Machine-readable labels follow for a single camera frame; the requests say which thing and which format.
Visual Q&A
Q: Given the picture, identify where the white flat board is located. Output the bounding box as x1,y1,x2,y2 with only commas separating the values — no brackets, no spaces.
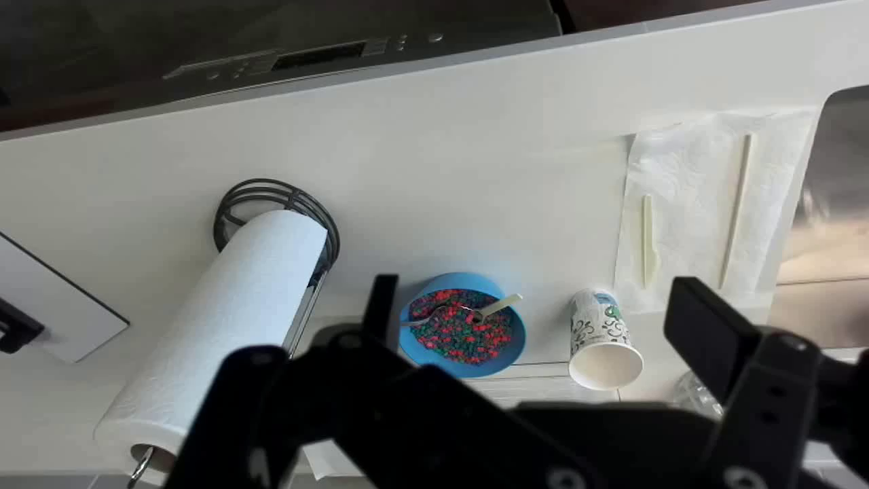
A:
0,228,134,367

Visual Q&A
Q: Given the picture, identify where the stainless steel sink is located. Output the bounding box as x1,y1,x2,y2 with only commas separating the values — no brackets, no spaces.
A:
768,84,869,352

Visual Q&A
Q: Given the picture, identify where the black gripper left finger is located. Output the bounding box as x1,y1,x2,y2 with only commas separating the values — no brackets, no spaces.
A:
160,272,601,489

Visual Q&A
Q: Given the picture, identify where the white paper-wrapped straw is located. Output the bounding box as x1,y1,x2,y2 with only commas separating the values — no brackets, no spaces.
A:
718,132,758,293

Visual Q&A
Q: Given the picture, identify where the printed white paper cup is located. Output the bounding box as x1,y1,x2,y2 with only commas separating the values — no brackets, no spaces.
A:
566,287,648,395

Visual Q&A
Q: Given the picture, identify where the spoon in bowl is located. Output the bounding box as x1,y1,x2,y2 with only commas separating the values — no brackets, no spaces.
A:
407,292,528,331

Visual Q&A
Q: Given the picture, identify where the white paper towel roll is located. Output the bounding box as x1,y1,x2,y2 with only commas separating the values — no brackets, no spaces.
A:
92,210,331,473
126,176,342,489

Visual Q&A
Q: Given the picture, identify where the colourful cereal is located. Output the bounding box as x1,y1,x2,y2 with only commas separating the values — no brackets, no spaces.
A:
407,287,523,369

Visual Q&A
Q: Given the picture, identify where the blue plastic bowl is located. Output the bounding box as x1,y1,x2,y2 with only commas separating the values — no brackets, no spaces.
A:
398,270,531,382

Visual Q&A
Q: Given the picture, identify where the dark dishwasher with control panel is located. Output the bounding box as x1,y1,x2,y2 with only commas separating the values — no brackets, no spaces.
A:
0,0,569,140

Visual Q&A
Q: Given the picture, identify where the flat white napkin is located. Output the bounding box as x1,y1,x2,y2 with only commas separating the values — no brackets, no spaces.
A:
614,107,819,316

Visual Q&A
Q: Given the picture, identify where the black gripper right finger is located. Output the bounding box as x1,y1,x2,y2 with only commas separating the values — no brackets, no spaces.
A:
664,276,869,489

